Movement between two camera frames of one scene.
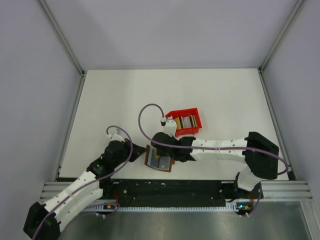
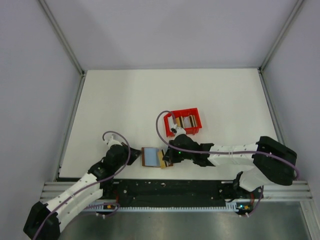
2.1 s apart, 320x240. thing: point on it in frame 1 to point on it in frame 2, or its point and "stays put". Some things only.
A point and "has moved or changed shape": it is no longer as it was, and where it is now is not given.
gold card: [156, 156] to [162, 164]
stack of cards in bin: [186, 122] stays put
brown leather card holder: [160, 162] has moved or changed shape
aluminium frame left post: [62, 36] stays put
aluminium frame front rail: [287, 190] stays put
